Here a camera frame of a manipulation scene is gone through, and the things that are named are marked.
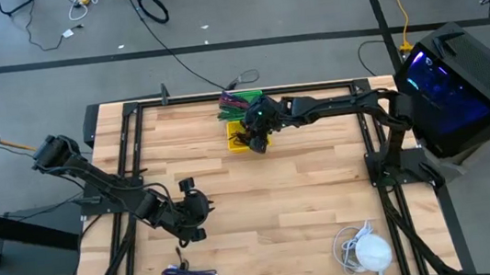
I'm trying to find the yellow plastic mesh basket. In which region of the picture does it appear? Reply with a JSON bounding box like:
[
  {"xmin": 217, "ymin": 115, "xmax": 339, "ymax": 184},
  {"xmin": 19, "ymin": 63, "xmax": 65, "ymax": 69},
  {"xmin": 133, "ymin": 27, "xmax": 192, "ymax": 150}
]
[{"xmin": 223, "ymin": 115, "xmax": 274, "ymax": 155}]

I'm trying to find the black cable white adapter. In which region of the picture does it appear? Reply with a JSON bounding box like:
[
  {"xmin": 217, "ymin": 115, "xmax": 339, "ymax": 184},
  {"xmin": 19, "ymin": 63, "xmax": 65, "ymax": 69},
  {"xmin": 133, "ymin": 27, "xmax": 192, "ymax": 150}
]
[{"xmin": 20, "ymin": 0, "xmax": 87, "ymax": 55}]

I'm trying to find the long black floor cable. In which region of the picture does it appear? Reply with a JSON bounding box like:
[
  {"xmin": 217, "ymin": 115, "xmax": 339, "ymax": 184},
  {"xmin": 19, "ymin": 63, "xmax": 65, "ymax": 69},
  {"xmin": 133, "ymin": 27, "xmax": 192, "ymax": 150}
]
[{"xmin": 122, "ymin": 0, "xmax": 263, "ymax": 103}]

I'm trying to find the black aluminium table frame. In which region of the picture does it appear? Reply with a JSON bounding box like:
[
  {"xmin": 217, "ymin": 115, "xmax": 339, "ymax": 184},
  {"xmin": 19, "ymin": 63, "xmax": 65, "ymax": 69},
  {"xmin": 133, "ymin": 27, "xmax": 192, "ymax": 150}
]
[{"xmin": 56, "ymin": 65, "xmax": 477, "ymax": 275}]

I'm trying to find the black braided cable sleeve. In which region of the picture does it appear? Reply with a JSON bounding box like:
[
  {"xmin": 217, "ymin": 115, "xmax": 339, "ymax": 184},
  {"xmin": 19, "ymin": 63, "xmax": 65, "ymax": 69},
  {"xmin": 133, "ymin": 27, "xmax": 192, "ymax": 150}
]
[
  {"xmin": 378, "ymin": 179, "xmax": 454, "ymax": 275},
  {"xmin": 68, "ymin": 209, "xmax": 147, "ymax": 275}
]

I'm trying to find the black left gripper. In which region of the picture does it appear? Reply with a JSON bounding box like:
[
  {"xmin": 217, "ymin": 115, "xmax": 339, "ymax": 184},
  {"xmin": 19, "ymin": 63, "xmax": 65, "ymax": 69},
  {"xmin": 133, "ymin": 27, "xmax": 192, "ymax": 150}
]
[{"xmin": 165, "ymin": 174, "xmax": 219, "ymax": 246}]

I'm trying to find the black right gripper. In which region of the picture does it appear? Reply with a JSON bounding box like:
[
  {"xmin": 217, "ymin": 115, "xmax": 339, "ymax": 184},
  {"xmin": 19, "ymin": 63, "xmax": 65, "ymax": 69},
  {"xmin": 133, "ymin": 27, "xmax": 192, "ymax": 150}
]
[{"xmin": 238, "ymin": 93, "xmax": 298, "ymax": 158}]

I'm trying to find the green plastic mesh basket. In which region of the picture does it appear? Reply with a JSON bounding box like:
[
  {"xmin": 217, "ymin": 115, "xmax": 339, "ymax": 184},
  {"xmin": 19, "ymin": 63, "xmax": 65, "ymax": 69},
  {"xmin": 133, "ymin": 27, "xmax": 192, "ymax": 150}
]
[{"xmin": 215, "ymin": 87, "xmax": 268, "ymax": 124}]

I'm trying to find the thin black looped floor cable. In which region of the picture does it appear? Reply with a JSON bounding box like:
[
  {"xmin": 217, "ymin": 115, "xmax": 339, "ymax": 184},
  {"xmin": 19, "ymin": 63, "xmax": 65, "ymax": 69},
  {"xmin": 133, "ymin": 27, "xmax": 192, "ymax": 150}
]
[{"xmin": 357, "ymin": 37, "xmax": 401, "ymax": 79}]

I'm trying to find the black control box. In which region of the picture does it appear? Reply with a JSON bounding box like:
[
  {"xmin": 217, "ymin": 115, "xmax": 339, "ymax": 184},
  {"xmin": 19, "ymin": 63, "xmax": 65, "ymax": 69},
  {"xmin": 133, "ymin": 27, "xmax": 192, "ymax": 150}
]
[{"xmin": 78, "ymin": 102, "xmax": 107, "ymax": 150}]

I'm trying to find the yellow floor extension cable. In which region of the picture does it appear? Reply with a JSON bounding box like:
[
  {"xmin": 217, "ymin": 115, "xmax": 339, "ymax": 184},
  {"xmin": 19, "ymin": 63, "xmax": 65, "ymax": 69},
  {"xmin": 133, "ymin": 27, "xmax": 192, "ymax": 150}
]
[{"xmin": 393, "ymin": 0, "xmax": 416, "ymax": 54}]

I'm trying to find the white lamp cord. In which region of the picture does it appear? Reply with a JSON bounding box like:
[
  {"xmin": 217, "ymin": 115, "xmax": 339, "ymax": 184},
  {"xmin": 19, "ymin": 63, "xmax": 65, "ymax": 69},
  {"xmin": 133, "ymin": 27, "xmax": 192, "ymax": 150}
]
[{"xmin": 329, "ymin": 219, "xmax": 377, "ymax": 275}]

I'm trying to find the long violet blue cable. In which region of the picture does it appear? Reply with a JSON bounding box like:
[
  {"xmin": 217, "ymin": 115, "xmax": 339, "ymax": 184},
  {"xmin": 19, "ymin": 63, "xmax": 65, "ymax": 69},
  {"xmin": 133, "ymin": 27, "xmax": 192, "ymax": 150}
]
[{"xmin": 160, "ymin": 261, "xmax": 219, "ymax": 275}]

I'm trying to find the white bulb lamp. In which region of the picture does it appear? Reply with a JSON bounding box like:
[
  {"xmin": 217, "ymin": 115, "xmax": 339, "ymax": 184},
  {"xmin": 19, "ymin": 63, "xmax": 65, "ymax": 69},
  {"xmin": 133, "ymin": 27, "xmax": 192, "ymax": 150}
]
[{"xmin": 352, "ymin": 230, "xmax": 395, "ymax": 275}]

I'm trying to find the coiled black floor cable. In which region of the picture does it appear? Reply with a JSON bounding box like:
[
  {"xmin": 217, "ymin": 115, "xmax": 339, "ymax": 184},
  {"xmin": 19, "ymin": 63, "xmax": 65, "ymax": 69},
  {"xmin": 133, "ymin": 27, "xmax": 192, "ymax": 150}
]
[{"xmin": 136, "ymin": 0, "xmax": 171, "ymax": 29}]

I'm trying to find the plum purple cable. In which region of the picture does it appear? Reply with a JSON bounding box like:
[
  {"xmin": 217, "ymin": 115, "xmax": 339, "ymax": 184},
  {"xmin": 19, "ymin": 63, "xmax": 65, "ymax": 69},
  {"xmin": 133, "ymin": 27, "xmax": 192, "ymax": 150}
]
[{"xmin": 220, "ymin": 89, "xmax": 247, "ymax": 106}]

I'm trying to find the black computer tower blue light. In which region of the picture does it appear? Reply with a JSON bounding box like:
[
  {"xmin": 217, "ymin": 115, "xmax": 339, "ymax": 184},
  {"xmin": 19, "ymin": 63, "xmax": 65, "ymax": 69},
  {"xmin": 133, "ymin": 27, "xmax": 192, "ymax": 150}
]
[{"xmin": 387, "ymin": 17, "xmax": 490, "ymax": 162}]

